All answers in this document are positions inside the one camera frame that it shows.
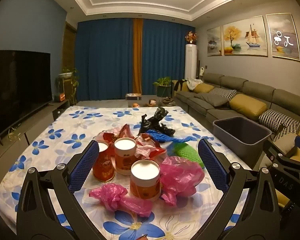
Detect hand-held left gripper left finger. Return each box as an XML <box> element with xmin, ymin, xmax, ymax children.
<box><xmin>16</xmin><ymin>140</ymin><xmax>100</xmax><ymax>240</ymax></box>

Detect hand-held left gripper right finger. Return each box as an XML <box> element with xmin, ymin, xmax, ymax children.
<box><xmin>197</xmin><ymin>138</ymin><xmax>284</xmax><ymax>240</ymax></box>

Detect red paper cup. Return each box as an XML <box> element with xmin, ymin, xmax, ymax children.
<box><xmin>92</xmin><ymin>141</ymin><xmax>115</xmax><ymax>182</ymax></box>

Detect green foam net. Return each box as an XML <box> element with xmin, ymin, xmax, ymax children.
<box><xmin>167</xmin><ymin>141</ymin><xmax>205</xmax><ymax>168</ymax></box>

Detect pink plastic bag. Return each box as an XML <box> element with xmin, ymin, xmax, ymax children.
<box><xmin>89</xmin><ymin>183</ymin><xmax>153</xmax><ymax>217</ymax></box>
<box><xmin>160</xmin><ymin>156</ymin><xmax>205</xmax><ymax>205</ymax></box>

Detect grey plastic bin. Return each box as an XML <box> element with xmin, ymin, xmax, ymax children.
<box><xmin>212</xmin><ymin>117</ymin><xmax>272</xmax><ymax>167</ymax></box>

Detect orange white paper cup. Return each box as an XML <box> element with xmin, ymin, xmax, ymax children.
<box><xmin>129</xmin><ymin>159</ymin><xmax>162</xmax><ymax>202</ymax></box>
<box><xmin>114</xmin><ymin>137</ymin><xmax>137</xmax><ymax>175</ymax></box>

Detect blue foam net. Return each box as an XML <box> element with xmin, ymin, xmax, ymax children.
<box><xmin>145</xmin><ymin>129</ymin><xmax>190</xmax><ymax>144</ymax></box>

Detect red white plastic bag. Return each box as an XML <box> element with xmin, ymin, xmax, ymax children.
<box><xmin>94</xmin><ymin>124</ymin><xmax>167</xmax><ymax>160</ymax></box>

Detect black plastic bag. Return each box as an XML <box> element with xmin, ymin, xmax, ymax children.
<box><xmin>138</xmin><ymin>107</ymin><xmax>175</xmax><ymax>137</ymax></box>

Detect light grey pillow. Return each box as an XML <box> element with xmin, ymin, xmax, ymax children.
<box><xmin>260</xmin><ymin>132</ymin><xmax>300</xmax><ymax>168</ymax></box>

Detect houndstooth pillow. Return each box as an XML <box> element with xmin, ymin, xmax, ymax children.
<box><xmin>272</xmin><ymin>124</ymin><xmax>300</xmax><ymax>140</ymax></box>

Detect small black device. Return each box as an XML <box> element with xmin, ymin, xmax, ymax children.
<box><xmin>275</xmin><ymin>124</ymin><xmax>285</xmax><ymax>140</ymax></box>

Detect blue floral tablecloth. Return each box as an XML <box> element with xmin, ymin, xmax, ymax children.
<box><xmin>0</xmin><ymin>106</ymin><xmax>250</xmax><ymax>240</ymax></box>

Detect big black white patterned pillow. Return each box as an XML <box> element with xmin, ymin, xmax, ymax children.
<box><xmin>259</xmin><ymin>109</ymin><xmax>300</xmax><ymax>133</ymax></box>

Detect big yellow pillow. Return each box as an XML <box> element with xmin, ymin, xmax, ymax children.
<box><xmin>229</xmin><ymin>94</ymin><xmax>270</xmax><ymax>120</ymax></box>

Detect dark grey flat pillow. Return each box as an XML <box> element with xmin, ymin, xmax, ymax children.
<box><xmin>195</xmin><ymin>92</ymin><xmax>229</xmax><ymax>107</ymax></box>

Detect grey television cabinet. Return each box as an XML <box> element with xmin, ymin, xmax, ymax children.
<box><xmin>0</xmin><ymin>99</ymin><xmax>70</xmax><ymax>170</ymax></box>

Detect grey sofa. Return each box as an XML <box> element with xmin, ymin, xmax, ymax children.
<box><xmin>174</xmin><ymin>73</ymin><xmax>300</xmax><ymax>170</ymax></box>

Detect small black white patterned pillow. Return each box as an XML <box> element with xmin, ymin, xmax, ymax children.
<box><xmin>209</xmin><ymin>87</ymin><xmax>237</xmax><ymax>102</ymax></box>

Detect small yellow pillow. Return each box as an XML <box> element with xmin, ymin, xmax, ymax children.
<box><xmin>193</xmin><ymin>83</ymin><xmax>215</xmax><ymax>94</ymax></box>

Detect green plant sprigs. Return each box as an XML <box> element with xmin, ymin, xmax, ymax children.
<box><xmin>6</xmin><ymin>127</ymin><xmax>23</xmax><ymax>140</ymax></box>

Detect flat cardboard box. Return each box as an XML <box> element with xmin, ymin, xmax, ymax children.
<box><xmin>125</xmin><ymin>93</ymin><xmax>142</xmax><ymax>102</ymax></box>

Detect white clothes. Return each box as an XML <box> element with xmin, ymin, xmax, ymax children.
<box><xmin>186</xmin><ymin>78</ymin><xmax>203</xmax><ymax>90</ymax></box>

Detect black jacket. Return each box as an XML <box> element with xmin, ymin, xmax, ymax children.
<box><xmin>172</xmin><ymin>79</ymin><xmax>188</xmax><ymax>92</ymax></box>

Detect potted plant in dark pot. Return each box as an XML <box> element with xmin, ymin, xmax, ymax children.
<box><xmin>153</xmin><ymin>77</ymin><xmax>172</xmax><ymax>97</ymax></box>

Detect trailing potted plant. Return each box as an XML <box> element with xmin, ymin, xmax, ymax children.
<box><xmin>56</xmin><ymin>66</ymin><xmax>79</xmax><ymax>105</ymax></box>

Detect white floor air conditioner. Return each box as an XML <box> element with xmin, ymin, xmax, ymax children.
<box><xmin>184</xmin><ymin>44</ymin><xmax>198</xmax><ymax>80</ymax></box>

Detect blue curtain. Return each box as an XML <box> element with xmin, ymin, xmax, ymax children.
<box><xmin>76</xmin><ymin>18</ymin><xmax>134</xmax><ymax>102</ymax></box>
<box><xmin>142</xmin><ymin>19</ymin><xmax>196</xmax><ymax>96</ymax></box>

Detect black television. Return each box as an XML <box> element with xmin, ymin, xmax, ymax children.
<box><xmin>0</xmin><ymin>50</ymin><xmax>52</xmax><ymax>143</ymax></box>

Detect framed grey abstract painting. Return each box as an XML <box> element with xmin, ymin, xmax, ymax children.
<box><xmin>266</xmin><ymin>13</ymin><xmax>300</xmax><ymax>62</ymax></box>

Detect orange curtain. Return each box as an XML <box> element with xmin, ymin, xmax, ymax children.
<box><xmin>132</xmin><ymin>19</ymin><xmax>143</xmax><ymax>94</ymax></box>

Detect large framed sailboat painting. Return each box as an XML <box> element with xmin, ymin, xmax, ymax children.
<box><xmin>223</xmin><ymin>19</ymin><xmax>268</xmax><ymax>56</ymax></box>

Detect small framed landscape painting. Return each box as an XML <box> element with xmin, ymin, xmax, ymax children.
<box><xmin>206</xmin><ymin>26</ymin><xmax>223</xmax><ymax>57</ymax></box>

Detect orange artificial flowers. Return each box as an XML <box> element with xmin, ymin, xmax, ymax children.
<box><xmin>185</xmin><ymin>31</ymin><xmax>198</xmax><ymax>44</ymax></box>

